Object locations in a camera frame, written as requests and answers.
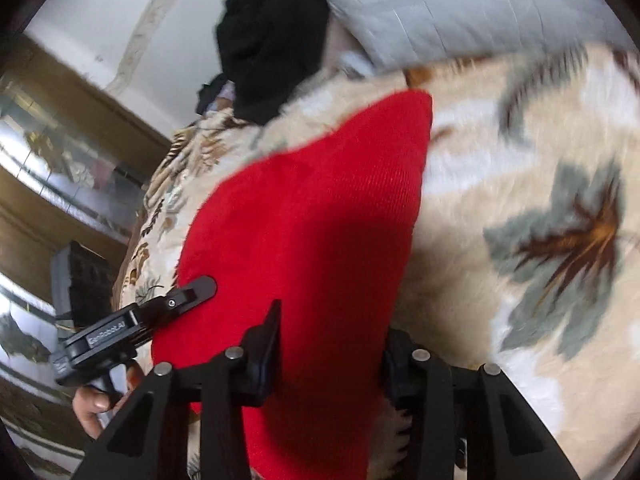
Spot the red and blue knit sweater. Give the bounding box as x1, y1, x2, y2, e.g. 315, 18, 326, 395
151, 89, 434, 480

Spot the person's left hand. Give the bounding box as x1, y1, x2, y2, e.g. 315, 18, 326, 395
72, 359, 147, 441

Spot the dark grey box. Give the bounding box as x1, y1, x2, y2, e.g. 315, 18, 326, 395
50, 239, 114, 327

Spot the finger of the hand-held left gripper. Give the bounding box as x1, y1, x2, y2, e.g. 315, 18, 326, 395
137, 275, 218, 329

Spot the beige leaf-print blanket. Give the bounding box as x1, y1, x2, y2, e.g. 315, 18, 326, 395
112, 42, 640, 480

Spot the wooden wardrobe with mirror panels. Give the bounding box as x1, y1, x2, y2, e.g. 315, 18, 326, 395
0, 30, 173, 480

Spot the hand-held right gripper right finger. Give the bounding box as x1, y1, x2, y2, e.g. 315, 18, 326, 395
383, 329, 582, 480

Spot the grey quilted pillow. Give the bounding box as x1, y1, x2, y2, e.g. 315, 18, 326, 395
272, 0, 626, 75

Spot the black cloth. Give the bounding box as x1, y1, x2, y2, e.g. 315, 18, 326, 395
195, 0, 332, 127

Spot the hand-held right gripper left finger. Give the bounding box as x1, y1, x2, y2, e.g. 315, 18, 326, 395
72, 299, 282, 480

